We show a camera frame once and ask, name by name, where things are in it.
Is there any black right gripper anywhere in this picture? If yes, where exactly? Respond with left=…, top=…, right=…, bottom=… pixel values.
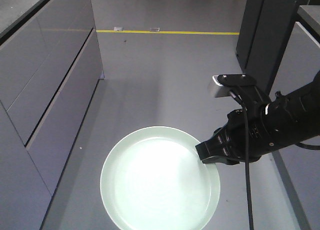
left=194, top=86, right=273, bottom=165

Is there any pale green round plate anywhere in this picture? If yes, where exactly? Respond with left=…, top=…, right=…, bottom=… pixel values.
left=99, top=126, right=221, bottom=229

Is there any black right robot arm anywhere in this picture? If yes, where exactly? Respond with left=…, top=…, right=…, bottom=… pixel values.
left=195, top=74, right=320, bottom=165

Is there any grey cabinet at right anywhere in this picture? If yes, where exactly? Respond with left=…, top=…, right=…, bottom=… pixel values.
left=269, top=5, right=320, bottom=100

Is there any dark grey tall cabinet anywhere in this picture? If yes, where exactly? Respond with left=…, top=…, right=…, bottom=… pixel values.
left=235, top=0, right=320, bottom=93

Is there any grey kitchen counter cabinet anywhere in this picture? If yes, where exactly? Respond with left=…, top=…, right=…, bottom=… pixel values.
left=0, top=0, right=104, bottom=229

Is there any black camera cable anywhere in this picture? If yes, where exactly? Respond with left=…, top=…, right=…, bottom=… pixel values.
left=231, top=91, right=255, bottom=230

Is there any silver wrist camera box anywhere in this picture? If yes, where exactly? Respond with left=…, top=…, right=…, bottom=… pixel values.
left=208, top=74, right=257, bottom=98

